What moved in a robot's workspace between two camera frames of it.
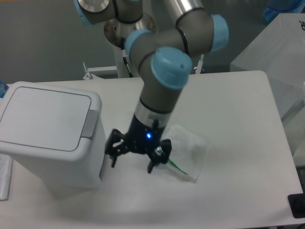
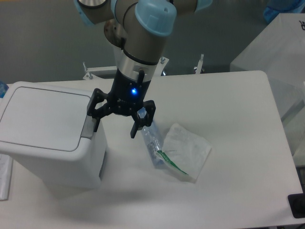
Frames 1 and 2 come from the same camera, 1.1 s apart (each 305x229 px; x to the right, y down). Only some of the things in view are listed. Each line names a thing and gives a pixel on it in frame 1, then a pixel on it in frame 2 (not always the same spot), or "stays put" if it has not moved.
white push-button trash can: [56, 134] stays put
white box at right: [279, 52] stays put
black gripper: [143, 135] to [126, 96]
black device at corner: [297, 203] stays put
